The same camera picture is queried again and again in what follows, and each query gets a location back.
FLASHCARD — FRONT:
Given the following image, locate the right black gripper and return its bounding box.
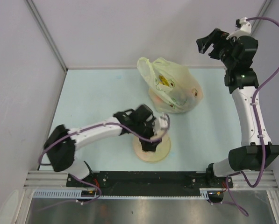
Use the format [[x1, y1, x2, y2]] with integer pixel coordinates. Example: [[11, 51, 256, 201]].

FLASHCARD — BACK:
[[195, 28, 237, 70]]

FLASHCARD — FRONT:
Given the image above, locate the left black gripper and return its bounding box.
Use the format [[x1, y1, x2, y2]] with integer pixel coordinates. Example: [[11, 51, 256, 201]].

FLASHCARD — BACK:
[[134, 117, 162, 152]]

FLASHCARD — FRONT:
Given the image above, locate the beige round plate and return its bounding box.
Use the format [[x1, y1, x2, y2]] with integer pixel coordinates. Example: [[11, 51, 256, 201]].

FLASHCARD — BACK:
[[132, 133, 172, 163]]

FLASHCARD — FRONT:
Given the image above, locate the translucent plastic avocado-print bag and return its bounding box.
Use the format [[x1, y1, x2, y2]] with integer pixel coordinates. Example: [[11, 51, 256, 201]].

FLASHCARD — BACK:
[[137, 57, 203, 113]]

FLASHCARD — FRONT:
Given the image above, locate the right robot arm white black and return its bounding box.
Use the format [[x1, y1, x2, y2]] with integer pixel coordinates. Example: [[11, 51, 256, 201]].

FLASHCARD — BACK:
[[196, 28, 279, 188]]

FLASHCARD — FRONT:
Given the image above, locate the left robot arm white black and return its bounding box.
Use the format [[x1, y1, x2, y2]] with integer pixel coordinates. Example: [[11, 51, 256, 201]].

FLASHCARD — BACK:
[[43, 104, 170, 187]]

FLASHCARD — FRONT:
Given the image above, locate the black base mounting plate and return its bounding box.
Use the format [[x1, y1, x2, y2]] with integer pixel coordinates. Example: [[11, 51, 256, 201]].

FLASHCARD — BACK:
[[66, 171, 234, 203]]

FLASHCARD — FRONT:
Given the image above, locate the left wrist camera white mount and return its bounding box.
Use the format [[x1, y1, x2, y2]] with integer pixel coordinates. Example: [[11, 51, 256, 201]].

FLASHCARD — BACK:
[[153, 112, 171, 141]]

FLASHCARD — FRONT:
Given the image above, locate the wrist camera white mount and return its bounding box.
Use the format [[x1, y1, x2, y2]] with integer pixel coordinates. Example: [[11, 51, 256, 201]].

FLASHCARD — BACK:
[[153, 112, 171, 141], [226, 17, 252, 40]]

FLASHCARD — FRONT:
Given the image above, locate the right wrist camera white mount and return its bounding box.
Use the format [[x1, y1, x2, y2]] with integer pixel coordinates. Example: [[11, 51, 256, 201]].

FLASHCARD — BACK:
[[226, 17, 252, 40]]

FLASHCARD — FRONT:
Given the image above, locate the white slotted cable duct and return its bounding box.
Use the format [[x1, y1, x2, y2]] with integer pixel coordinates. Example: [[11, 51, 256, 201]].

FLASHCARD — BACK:
[[33, 189, 209, 200]]

